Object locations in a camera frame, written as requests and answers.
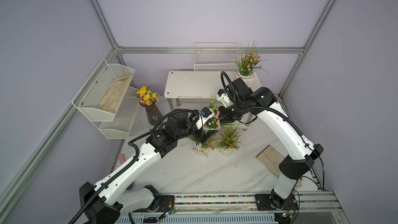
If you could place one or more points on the white two-tier metal rack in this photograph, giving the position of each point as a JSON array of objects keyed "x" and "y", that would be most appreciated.
[{"x": 191, "y": 85}]

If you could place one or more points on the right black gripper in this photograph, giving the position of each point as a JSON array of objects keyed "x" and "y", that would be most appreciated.
[{"x": 223, "y": 114}]

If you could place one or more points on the beige work glove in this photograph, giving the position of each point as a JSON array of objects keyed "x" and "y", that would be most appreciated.
[{"x": 271, "y": 158}]

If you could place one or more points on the pink flower pot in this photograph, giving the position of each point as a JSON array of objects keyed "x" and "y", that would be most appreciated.
[
  {"x": 249, "y": 63},
  {"x": 214, "y": 123}
]

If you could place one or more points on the beige cloth in basket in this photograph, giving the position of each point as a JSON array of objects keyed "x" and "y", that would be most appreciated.
[{"x": 114, "y": 94}]

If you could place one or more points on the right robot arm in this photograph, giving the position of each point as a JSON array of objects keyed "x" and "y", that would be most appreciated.
[{"x": 238, "y": 99}]

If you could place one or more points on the purple glass vase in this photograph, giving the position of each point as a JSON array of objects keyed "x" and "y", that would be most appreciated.
[{"x": 153, "y": 113}]

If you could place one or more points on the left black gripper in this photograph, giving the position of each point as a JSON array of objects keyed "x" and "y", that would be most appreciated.
[{"x": 199, "y": 137}]

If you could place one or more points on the white mesh upper wall basket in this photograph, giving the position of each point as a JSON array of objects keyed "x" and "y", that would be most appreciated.
[{"x": 100, "y": 98}]

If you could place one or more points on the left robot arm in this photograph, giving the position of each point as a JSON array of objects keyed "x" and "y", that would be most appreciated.
[{"x": 150, "y": 148}]

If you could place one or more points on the white mesh lower wall basket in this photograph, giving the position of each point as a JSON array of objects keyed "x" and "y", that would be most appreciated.
[{"x": 120, "y": 127}]

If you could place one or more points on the yellow artificial flower bouquet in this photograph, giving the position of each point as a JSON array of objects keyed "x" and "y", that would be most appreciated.
[{"x": 146, "y": 96}]

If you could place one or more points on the orange flower pot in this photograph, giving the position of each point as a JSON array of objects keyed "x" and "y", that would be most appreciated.
[
  {"x": 228, "y": 140},
  {"x": 204, "y": 149}
]

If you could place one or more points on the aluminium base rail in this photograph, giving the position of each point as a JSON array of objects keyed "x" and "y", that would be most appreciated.
[{"x": 214, "y": 203}]

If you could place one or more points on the white mesh wall basket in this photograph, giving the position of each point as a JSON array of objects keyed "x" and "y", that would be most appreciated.
[
  {"x": 120, "y": 127},
  {"x": 100, "y": 98}
]

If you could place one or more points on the white wire wall basket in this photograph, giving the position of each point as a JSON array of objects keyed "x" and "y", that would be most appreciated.
[{"x": 215, "y": 56}]

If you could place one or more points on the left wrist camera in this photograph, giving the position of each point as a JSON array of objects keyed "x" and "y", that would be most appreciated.
[{"x": 205, "y": 114}]

